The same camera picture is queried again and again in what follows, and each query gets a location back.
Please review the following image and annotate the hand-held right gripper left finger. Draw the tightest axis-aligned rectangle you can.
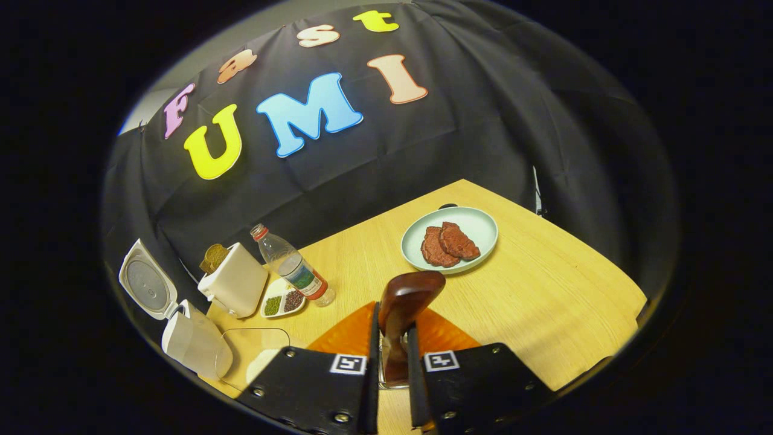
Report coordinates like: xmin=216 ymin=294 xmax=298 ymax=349
xmin=236 ymin=302 xmax=381 ymax=435

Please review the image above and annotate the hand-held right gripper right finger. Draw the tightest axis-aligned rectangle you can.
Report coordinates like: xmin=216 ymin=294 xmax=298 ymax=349
xmin=406 ymin=308 xmax=553 ymax=433

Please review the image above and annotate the clear glass chopstick holder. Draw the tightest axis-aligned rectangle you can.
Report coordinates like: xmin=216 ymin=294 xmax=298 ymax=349
xmin=379 ymin=337 xmax=412 ymax=390

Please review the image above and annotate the brown wooden spoon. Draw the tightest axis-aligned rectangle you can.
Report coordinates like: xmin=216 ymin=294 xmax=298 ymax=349
xmin=377 ymin=271 xmax=446 ymax=387

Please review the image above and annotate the clear box of rice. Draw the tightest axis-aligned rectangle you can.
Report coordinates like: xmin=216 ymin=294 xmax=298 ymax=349
xmin=216 ymin=328 xmax=292 ymax=387

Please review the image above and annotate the white rice cooker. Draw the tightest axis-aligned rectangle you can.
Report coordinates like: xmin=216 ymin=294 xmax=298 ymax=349
xmin=118 ymin=239 xmax=234 ymax=380

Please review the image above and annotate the white divided grain dish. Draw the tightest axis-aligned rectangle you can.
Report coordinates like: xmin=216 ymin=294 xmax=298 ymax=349
xmin=260 ymin=278 xmax=306 ymax=319

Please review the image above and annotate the clear plastic water bottle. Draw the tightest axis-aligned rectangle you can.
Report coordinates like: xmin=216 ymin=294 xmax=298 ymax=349
xmin=251 ymin=224 xmax=336 ymax=308

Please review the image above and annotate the white toaster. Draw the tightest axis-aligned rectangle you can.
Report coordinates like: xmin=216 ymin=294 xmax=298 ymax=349
xmin=198 ymin=242 xmax=269 ymax=319

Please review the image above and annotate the pale green plate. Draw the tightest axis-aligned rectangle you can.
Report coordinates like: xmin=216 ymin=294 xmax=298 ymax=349
xmin=401 ymin=207 xmax=499 ymax=275

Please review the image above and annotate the brown bread slice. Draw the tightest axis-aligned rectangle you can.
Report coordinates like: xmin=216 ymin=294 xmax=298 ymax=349
xmin=200 ymin=243 xmax=230 ymax=274

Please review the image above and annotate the black backdrop cloth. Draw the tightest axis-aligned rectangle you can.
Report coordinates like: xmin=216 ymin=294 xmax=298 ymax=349
xmin=103 ymin=0 xmax=680 ymax=339

